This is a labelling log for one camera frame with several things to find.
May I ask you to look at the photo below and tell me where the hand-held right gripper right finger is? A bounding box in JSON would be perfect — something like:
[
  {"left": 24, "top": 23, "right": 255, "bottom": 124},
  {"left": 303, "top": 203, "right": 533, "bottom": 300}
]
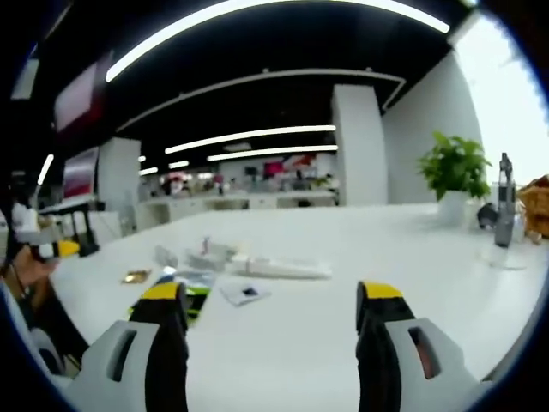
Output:
[{"left": 355, "top": 280, "right": 494, "bottom": 412}]

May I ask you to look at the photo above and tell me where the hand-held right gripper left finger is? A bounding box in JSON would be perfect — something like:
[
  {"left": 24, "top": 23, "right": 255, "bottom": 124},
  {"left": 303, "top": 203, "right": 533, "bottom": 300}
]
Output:
[{"left": 63, "top": 281, "right": 190, "bottom": 412}]

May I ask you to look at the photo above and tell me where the green black skincare packet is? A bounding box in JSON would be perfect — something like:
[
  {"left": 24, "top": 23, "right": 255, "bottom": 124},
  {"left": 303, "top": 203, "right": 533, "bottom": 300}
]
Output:
[{"left": 128, "top": 270, "right": 215, "bottom": 330}]

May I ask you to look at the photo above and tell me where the gold skincare sachet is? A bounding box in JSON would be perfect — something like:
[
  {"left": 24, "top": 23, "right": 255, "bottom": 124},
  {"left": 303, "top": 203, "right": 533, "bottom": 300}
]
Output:
[{"left": 119, "top": 269, "right": 154, "bottom": 285}]

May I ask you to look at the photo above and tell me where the white skincare card packet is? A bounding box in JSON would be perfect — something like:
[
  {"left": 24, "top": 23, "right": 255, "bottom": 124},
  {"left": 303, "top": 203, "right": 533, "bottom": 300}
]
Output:
[{"left": 219, "top": 279, "right": 273, "bottom": 307}]

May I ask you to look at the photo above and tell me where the clear skincare storage box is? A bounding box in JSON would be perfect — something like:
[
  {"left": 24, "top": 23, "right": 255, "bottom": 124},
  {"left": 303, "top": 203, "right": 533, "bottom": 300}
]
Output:
[{"left": 184, "top": 240, "right": 235, "bottom": 270}]

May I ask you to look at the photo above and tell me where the grey bottle on stand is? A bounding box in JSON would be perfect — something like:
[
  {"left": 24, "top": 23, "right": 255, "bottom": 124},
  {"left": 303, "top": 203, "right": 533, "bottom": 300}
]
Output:
[{"left": 480, "top": 152, "right": 528, "bottom": 270}]

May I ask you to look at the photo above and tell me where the person's left hand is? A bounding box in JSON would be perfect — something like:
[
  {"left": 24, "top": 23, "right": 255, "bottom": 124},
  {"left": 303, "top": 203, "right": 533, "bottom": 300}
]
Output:
[{"left": 3, "top": 248, "right": 59, "bottom": 297}]

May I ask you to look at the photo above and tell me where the black desk stand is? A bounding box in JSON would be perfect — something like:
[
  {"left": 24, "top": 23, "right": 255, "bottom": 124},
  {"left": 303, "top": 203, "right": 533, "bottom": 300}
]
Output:
[{"left": 63, "top": 209, "right": 100, "bottom": 258}]

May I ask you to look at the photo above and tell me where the white chair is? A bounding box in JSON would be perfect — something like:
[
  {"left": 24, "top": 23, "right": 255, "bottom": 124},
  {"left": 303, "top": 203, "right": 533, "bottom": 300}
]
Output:
[{"left": 3, "top": 287, "right": 87, "bottom": 387}]

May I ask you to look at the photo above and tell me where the small dark object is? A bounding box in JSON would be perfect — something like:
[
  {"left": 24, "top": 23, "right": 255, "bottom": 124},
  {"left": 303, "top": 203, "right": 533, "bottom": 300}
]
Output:
[{"left": 476, "top": 203, "right": 498, "bottom": 230}]

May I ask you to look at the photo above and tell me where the green potted plant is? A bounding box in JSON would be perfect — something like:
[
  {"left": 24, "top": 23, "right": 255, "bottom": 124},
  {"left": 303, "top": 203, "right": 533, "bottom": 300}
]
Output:
[{"left": 416, "top": 130, "right": 493, "bottom": 228}]

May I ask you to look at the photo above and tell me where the wicker basket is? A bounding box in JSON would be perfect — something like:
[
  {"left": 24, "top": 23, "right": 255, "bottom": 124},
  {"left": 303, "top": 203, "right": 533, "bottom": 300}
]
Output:
[{"left": 516, "top": 174, "right": 549, "bottom": 239}]

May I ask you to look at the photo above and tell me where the long curved ceiling light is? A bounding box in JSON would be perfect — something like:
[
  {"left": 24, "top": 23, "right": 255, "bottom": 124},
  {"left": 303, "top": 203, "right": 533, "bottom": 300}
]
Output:
[{"left": 105, "top": 0, "right": 451, "bottom": 83}]

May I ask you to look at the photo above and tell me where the red white wall poster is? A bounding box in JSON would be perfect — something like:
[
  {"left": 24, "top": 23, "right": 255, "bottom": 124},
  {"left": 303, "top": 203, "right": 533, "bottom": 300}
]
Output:
[{"left": 63, "top": 146, "right": 100, "bottom": 199}]

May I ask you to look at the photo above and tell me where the hanging wall screen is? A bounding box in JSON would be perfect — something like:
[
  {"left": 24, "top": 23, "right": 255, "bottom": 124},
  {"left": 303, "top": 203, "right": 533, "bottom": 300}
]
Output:
[{"left": 51, "top": 51, "right": 113, "bottom": 134}]

